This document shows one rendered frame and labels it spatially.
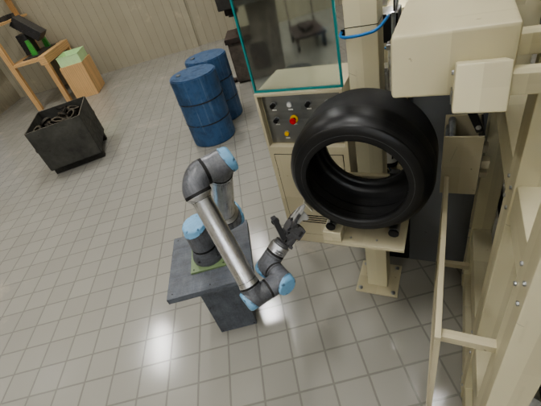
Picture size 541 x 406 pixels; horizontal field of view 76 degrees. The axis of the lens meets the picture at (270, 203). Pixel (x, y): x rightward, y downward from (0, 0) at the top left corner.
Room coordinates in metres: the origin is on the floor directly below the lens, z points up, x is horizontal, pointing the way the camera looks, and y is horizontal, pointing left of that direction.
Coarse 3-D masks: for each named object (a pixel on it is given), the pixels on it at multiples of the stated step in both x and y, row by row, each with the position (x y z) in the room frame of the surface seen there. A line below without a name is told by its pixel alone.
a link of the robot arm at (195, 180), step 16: (192, 176) 1.21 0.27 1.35; (192, 192) 1.17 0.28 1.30; (208, 192) 1.18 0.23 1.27; (208, 208) 1.14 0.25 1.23; (208, 224) 1.11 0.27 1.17; (224, 224) 1.11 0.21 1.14; (224, 240) 1.07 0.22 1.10; (224, 256) 1.04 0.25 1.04; (240, 256) 1.03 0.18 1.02; (240, 272) 0.99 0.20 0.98; (240, 288) 0.97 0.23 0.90; (256, 288) 0.95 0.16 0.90; (256, 304) 0.91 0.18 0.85
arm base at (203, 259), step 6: (216, 246) 1.50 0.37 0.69; (192, 252) 1.53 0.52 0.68; (204, 252) 1.46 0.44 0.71; (210, 252) 1.47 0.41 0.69; (216, 252) 1.48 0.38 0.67; (198, 258) 1.48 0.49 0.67; (204, 258) 1.46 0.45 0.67; (210, 258) 1.45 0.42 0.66; (216, 258) 1.46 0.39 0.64; (198, 264) 1.47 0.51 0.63; (204, 264) 1.45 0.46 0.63; (210, 264) 1.44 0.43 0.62
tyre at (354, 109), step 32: (352, 96) 1.23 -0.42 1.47; (384, 96) 1.18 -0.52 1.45; (320, 128) 1.15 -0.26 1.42; (352, 128) 1.07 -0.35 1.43; (384, 128) 1.03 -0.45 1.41; (416, 128) 1.03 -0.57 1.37; (320, 160) 1.42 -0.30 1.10; (416, 160) 0.96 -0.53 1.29; (320, 192) 1.31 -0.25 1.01; (352, 192) 1.33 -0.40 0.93; (384, 192) 1.25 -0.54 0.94; (416, 192) 0.95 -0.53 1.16; (352, 224) 1.09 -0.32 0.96; (384, 224) 1.02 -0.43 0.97
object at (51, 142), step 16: (48, 112) 5.57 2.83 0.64; (64, 112) 5.33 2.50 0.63; (80, 112) 4.92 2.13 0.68; (32, 128) 5.00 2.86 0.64; (48, 128) 4.72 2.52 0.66; (64, 128) 4.75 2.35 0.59; (80, 128) 4.78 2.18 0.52; (96, 128) 5.24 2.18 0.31; (32, 144) 4.67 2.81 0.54; (48, 144) 4.70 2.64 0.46; (64, 144) 4.73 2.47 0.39; (80, 144) 4.76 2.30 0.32; (96, 144) 4.79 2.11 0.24; (48, 160) 4.68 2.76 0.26; (64, 160) 4.71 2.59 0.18; (80, 160) 4.82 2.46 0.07
